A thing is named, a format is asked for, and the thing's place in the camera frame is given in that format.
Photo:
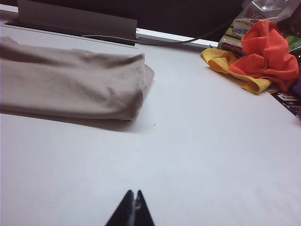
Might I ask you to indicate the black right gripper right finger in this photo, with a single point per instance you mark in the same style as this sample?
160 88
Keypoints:
144 214

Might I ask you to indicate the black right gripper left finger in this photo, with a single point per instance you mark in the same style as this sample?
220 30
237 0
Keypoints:
121 214

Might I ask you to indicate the beige T-shirt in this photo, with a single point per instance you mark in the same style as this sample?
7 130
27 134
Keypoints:
70 87

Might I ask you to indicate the yellow cloth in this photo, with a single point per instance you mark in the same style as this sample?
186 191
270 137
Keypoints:
254 84

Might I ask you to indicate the black printed package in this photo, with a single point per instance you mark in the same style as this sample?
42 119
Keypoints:
289 101

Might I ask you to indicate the orange cloth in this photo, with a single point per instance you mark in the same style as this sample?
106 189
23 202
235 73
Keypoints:
265 56

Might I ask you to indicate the grey-brown desk divider panel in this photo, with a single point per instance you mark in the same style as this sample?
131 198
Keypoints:
176 16

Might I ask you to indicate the clear snack bag red print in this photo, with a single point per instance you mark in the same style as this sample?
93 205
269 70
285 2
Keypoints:
237 33

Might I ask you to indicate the green bag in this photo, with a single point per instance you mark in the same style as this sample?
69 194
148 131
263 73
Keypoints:
294 42

